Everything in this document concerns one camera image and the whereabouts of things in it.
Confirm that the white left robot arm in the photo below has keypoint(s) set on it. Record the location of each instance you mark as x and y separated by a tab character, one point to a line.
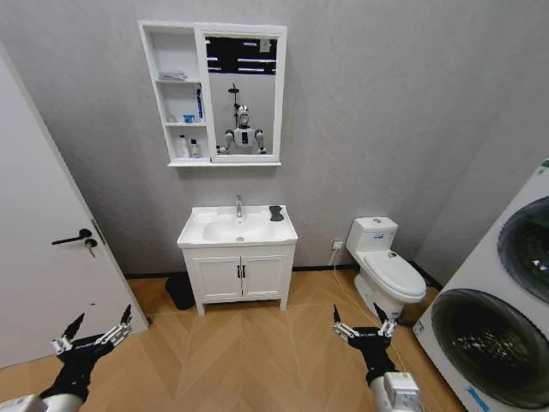
56	403

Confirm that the white wall socket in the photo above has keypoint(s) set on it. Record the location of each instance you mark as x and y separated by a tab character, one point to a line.
337	245

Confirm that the plain white bottle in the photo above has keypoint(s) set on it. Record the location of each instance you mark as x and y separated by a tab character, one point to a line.
183	148

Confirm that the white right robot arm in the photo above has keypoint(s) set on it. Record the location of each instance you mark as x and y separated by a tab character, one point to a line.
396	395

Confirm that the white toilet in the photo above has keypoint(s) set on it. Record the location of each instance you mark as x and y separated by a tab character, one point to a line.
392	274

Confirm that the folded grey towel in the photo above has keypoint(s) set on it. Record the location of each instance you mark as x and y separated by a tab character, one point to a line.
173	75

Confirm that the white door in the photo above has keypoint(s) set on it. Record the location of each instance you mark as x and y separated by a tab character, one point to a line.
38	214

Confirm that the cabinet mirror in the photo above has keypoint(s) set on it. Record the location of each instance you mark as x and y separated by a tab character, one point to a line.
257	103

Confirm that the white bottle with black cap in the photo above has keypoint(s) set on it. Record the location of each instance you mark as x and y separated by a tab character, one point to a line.
194	149

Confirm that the key in door lock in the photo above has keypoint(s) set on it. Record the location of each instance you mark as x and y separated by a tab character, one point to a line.
91	246

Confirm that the white stacked washing machine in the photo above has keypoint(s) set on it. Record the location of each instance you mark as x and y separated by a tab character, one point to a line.
472	274

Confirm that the white wall cabinet with shelves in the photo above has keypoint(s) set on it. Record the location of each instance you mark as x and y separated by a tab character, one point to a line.
171	51

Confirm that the chrome faucet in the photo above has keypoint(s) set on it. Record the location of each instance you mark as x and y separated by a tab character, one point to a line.
239	206

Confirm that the black floor bin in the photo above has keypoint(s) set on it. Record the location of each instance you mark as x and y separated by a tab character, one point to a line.
180	294

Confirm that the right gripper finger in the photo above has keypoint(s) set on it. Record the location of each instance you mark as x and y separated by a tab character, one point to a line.
342	328
388	327

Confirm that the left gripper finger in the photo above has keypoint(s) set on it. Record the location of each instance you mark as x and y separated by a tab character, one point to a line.
68	335
120	330

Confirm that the small blue box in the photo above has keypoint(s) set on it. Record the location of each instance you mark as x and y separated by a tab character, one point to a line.
189	118

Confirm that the white vanity cabinet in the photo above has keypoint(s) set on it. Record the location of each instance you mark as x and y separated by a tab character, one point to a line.
216	276

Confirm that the small dark round drum door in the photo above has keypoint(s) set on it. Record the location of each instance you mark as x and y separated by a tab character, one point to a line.
529	244

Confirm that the blue toothpaste tube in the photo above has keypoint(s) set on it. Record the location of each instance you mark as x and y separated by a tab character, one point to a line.
199	103

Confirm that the white ceramic washbasin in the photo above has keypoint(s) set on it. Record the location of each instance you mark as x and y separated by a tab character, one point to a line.
233	229

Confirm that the black cloth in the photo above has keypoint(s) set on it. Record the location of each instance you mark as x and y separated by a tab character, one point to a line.
277	213

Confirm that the large dark round drum door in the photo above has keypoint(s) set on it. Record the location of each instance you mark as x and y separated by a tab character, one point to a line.
489	343

